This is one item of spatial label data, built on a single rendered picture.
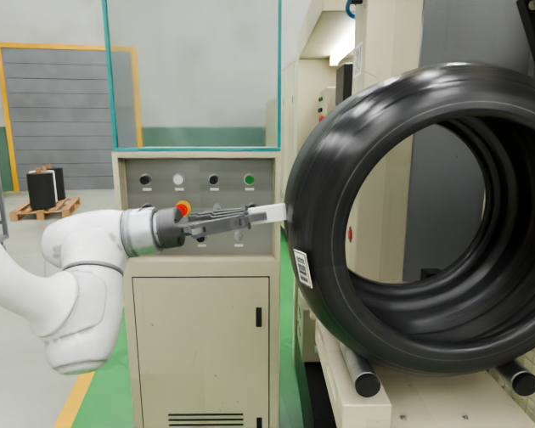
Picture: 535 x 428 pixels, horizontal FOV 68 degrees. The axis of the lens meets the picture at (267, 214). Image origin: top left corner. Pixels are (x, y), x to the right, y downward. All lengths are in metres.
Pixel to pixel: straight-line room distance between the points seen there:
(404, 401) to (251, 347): 0.72
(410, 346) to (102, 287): 0.52
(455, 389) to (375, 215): 0.42
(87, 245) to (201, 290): 0.74
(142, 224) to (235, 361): 0.91
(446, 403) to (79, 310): 0.71
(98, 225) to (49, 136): 9.33
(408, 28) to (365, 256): 0.55
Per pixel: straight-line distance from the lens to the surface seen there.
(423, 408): 0.92
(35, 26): 10.34
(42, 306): 0.67
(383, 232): 1.06
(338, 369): 0.88
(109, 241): 0.75
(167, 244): 0.75
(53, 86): 10.05
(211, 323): 1.48
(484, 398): 1.00
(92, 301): 0.69
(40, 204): 6.95
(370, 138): 0.63
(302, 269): 0.67
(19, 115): 10.27
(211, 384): 1.60
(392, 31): 1.05
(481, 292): 1.04
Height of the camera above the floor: 1.34
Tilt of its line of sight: 12 degrees down
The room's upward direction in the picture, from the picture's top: straight up
